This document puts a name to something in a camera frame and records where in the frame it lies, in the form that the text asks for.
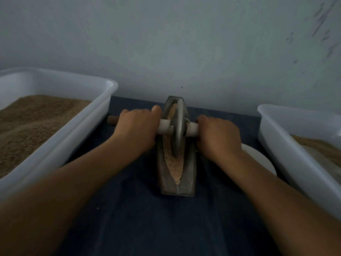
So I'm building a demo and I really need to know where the person's left hand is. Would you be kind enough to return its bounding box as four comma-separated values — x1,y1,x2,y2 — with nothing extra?
110,105,163,154

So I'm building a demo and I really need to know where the person's right hand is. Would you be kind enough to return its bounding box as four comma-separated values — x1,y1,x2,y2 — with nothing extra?
195,114,244,164

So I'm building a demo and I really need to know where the metal grinding wheel with handle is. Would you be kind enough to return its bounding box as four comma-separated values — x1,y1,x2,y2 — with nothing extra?
107,98,199,159

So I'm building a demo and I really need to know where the boat-shaped metal grinding trough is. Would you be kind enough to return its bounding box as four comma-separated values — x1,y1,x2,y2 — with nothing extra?
156,95,198,197

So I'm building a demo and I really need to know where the large brown grain heap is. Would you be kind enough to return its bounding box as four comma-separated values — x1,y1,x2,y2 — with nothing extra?
290,134,341,166
0,95,92,179

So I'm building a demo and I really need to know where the person's right forearm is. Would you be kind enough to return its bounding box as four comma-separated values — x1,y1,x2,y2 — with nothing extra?
220,149,341,256

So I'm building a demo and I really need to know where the person's left forearm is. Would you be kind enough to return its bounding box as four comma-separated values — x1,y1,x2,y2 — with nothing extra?
0,138,144,256

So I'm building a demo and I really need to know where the white round plate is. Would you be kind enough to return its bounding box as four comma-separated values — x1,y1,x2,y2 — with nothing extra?
241,143,278,176

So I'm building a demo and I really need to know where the white plastic tub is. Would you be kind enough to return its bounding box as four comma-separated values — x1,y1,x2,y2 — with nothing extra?
0,67,119,201
257,104,341,221

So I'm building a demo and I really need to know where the dark blue table cloth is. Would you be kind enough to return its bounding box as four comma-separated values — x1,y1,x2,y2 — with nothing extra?
53,96,291,256

